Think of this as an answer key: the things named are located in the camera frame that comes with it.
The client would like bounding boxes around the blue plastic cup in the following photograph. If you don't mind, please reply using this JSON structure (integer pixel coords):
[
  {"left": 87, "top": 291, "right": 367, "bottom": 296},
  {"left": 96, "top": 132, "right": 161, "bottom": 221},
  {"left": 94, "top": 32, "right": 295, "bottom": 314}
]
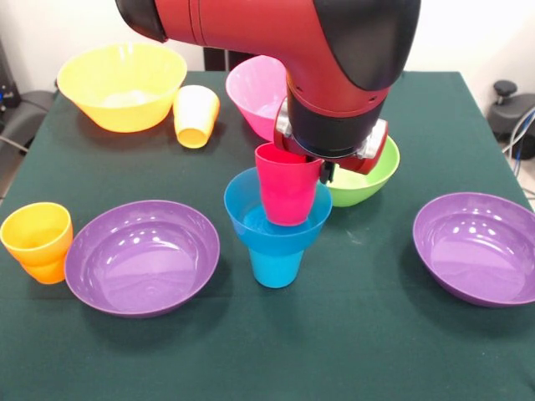
[{"left": 248, "top": 246, "right": 305, "bottom": 289}]

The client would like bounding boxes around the small blue plastic bowl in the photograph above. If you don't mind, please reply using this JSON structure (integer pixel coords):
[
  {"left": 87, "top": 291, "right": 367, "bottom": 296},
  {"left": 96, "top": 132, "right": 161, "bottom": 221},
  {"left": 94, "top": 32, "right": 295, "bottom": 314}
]
[{"left": 223, "top": 167, "right": 334, "bottom": 255}]

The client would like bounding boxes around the large pink plastic bowl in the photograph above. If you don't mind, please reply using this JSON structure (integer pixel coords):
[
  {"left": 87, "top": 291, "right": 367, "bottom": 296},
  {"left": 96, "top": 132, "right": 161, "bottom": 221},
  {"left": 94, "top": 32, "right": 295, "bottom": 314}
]
[{"left": 225, "top": 54, "right": 289, "bottom": 142}]

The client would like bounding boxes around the green plastic bowl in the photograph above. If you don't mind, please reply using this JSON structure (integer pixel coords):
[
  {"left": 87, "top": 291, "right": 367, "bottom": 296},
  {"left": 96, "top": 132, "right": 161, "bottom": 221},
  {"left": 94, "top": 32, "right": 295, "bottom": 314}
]
[{"left": 325, "top": 135, "right": 401, "bottom": 208}]

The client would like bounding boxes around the light blue cable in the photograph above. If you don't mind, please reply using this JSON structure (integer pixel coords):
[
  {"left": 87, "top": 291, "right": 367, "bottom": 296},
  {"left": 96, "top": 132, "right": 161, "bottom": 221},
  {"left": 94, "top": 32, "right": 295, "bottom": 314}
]
[{"left": 501, "top": 106, "right": 535, "bottom": 158}]

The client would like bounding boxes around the large orange plastic bowl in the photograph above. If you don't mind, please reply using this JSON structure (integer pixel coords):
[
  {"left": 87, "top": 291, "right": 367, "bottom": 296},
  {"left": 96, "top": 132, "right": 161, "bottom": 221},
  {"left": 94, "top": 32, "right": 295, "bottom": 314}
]
[{"left": 56, "top": 41, "right": 188, "bottom": 134}]

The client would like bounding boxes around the black stand with knob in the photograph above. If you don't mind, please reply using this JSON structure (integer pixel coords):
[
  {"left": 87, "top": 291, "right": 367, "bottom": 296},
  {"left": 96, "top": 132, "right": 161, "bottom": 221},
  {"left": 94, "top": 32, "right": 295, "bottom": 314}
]
[{"left": 487, "top": 80, "right": 535, "bottom": 143}]

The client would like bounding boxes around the black grey chair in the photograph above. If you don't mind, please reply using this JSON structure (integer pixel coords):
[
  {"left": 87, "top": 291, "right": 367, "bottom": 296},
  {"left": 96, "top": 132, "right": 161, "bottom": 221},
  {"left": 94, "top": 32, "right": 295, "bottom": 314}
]
[{"left": 0, "top": 89, "right": 58, "bottom": 152}]

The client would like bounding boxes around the yellow orange plastic cup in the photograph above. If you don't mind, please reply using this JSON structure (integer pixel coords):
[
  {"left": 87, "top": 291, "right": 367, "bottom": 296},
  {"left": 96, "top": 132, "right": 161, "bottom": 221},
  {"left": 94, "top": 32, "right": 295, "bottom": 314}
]
[{"left": 172, "top": 84, "right": 222, "bottom": 150}]

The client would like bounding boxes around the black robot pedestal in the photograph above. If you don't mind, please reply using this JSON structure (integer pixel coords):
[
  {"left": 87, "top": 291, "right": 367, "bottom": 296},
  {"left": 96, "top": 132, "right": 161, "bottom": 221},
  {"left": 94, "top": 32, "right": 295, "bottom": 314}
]
[{"left": 202, "top": 46, "right": 254, "bottom": 72}]

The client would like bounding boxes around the black equipment box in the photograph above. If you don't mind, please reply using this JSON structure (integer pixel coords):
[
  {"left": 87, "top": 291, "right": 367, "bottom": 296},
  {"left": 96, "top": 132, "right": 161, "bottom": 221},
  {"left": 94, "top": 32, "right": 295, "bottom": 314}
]
[{"left": 0, "top": 39, "right": 22, "bottom": 110}]

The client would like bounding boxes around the shallow purple plastic bowl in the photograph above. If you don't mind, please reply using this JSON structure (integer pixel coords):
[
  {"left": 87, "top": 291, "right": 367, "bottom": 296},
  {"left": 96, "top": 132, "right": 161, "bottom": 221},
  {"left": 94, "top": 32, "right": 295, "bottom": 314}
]
[
  {"left": 412, "top": 191, "right": 535, "bottom": 309},
  {"left": 64, "top": 200, "right": 222, "bottom": 320}
]

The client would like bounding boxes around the dark green tablecloth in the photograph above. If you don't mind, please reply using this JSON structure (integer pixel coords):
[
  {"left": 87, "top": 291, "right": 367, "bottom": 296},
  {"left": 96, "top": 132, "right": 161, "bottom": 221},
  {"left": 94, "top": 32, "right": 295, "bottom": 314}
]
[{"left": 0, "top": 69, "right": 535, "bottom": 401}]

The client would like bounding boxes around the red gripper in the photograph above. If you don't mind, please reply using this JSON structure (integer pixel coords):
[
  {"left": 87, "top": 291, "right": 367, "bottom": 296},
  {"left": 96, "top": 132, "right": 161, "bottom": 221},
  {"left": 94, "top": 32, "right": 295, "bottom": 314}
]
[{"left": 273, "top": 98, "right": 390, "bottom": 185}]

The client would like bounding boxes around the red plastic cup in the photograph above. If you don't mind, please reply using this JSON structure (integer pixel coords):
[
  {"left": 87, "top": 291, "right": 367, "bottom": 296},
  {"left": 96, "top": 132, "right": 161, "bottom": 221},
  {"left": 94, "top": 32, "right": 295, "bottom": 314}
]
[{"left": 254, "top": 142, "right": 324, "bottom": 227}]

